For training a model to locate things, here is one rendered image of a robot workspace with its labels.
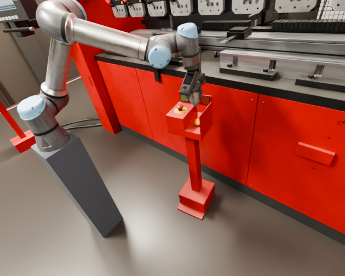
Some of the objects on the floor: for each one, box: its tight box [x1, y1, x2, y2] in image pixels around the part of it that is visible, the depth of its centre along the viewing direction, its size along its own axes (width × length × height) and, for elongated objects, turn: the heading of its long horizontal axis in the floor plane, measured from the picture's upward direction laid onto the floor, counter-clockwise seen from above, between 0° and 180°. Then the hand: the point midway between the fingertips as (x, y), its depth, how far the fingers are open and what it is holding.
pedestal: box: [0, 78, 36, 153], centre depth 222 cm, size 20×25×83 cm
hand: (194, 104), depth 100 cm, fingers closed
